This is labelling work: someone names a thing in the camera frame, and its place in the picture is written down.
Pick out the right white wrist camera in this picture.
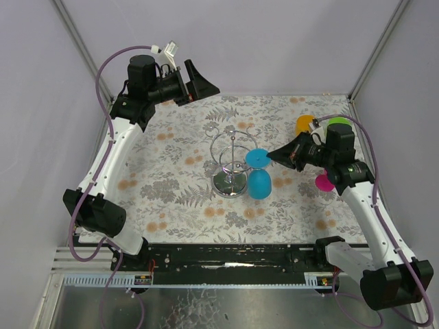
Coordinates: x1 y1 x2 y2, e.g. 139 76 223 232
309 119 325 145

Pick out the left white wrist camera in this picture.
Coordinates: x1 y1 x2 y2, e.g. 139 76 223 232
150 40 178 70

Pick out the chrome wine glass rack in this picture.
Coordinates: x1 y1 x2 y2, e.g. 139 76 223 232
205 125 258 199

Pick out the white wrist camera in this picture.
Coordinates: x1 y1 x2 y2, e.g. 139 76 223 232
150 40 178 70
309 119 325 145

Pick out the blue plastic wine glass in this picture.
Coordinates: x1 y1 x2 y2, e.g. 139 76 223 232
245 148 272 200

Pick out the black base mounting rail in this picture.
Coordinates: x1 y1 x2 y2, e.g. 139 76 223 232
113 243 335 287

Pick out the pink plastic wine glass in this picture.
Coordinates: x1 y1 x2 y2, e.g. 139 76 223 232
315 174 335 192

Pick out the left aluminium frame post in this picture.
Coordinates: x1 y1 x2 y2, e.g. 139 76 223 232
51 0 115 103

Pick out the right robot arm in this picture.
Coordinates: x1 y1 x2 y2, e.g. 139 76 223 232
268 123 434 310

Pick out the orange plastic wine glass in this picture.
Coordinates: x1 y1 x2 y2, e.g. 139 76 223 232
295 114 315 136

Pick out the floral patterned table mat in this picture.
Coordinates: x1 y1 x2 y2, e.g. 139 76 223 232
114 95 365 243

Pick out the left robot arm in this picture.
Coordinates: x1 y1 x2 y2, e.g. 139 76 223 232
62 55 220 256

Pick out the green plastic wine glass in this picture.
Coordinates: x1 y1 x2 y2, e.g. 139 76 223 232
327 117 351 126

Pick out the right aluminium frame post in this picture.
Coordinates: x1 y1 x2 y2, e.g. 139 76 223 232
347 0 412 103

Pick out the aluminium frame post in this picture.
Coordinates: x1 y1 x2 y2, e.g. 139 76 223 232
347 0 412 103
51 0 115 103

